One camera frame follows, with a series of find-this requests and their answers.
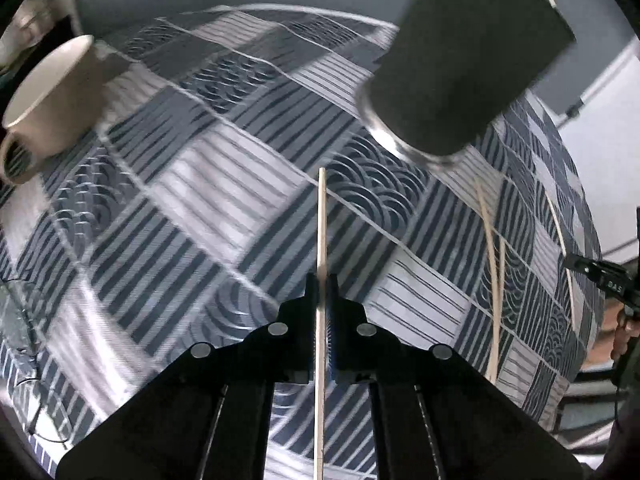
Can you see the white ceramic mug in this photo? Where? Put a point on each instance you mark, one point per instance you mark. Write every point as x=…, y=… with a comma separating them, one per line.
x=57, y=102

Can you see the wooden chopstick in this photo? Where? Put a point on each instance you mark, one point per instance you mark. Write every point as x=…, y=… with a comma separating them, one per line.
x=320, y=336
x=558, y=229
x=497, y=273

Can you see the wooden chopstick on table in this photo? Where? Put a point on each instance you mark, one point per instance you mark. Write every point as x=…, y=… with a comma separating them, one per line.
x=497, y=273

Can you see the black cylindrical utensil holder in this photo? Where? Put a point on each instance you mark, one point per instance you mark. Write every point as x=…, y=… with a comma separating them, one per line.
x=453, y=67

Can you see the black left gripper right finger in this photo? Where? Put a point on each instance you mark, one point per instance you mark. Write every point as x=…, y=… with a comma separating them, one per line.
x=435, y=416

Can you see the person's right hand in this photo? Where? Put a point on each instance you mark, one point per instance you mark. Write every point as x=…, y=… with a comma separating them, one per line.
x=626, y=329

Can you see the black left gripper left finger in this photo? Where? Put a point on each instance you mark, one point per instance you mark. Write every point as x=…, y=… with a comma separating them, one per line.
x=206, y=415

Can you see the blue patterned tablecloth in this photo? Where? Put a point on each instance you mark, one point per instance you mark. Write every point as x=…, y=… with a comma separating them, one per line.
x=189, y=213

